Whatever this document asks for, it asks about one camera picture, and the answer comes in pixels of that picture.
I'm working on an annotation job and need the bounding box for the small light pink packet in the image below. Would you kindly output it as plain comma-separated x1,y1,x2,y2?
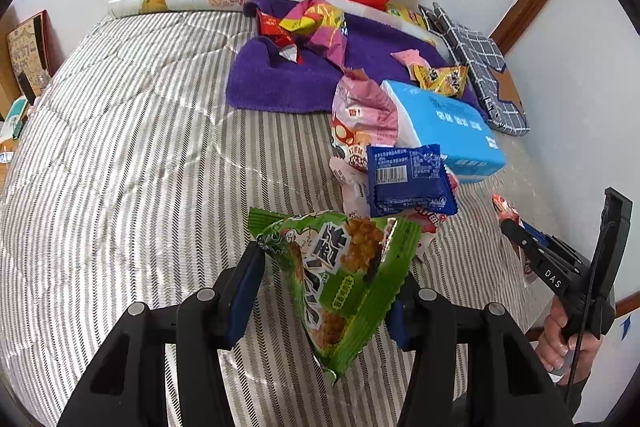
390,48,426,80

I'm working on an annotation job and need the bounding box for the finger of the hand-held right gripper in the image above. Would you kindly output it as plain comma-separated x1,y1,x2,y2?
501,219,562,289
522,221,584,271

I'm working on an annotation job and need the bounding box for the grey checked cloth with star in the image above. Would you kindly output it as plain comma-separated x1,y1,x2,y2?
417,3,530,138

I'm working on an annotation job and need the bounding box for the person's right hand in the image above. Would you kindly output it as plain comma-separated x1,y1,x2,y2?
534,296,602,376

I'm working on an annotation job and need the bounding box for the black cable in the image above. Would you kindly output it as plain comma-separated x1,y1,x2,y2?
567,252,601,385

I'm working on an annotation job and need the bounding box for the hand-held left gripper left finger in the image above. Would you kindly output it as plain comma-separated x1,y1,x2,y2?
57,241,266,427

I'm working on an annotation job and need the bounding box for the pink and purple packet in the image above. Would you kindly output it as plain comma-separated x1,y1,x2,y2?
305,27,351,70

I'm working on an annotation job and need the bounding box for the small teal box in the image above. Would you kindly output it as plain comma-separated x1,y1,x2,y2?
5,96,33,138

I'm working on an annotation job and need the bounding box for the yellow chip bag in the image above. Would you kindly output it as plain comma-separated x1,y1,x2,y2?
385,3,428,30

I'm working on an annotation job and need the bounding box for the white strawberry snack packet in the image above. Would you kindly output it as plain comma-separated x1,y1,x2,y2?
400,207,453,263

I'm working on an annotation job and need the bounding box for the striped quilted table cover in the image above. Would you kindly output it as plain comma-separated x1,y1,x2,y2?
0,9,566,427

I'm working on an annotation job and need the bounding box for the large pink snack packet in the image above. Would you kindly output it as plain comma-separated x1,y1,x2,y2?
330,74,401,168

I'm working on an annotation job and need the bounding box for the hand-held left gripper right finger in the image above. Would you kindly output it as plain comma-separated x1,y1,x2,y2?
387,278,573,427

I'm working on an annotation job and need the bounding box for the green snack packet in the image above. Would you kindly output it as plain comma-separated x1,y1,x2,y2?
248,207,422,387

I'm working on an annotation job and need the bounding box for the purple towel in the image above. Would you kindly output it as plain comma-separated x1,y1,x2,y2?
226,0,483,112

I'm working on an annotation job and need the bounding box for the blue tissue pack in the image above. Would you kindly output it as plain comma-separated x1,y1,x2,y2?
381,79,507,185

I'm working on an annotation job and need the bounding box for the white and red snack packet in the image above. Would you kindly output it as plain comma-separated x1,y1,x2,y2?
329,154,376,220

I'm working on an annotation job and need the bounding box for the small red snack packet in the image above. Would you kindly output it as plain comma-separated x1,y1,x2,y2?
491,193,538,288

